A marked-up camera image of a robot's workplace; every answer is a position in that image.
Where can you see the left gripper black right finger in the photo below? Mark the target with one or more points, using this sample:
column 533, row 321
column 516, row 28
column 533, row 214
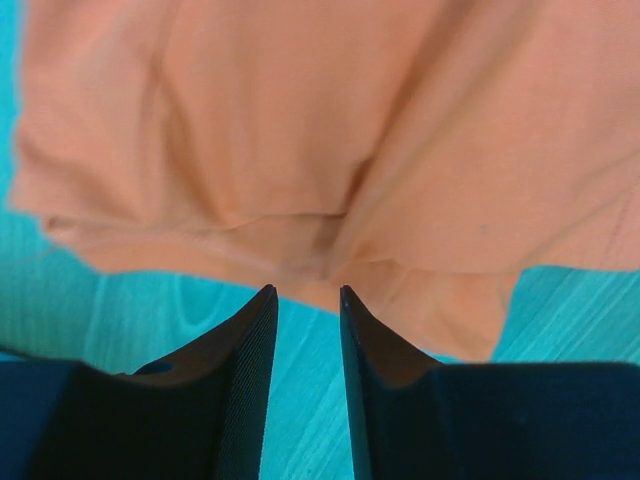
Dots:
column 413, row 417

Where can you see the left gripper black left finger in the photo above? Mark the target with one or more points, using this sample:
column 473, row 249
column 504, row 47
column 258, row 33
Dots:
column 197, row 413

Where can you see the orange t shirt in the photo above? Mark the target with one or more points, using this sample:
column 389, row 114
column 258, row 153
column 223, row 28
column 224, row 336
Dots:
column 424, row 153

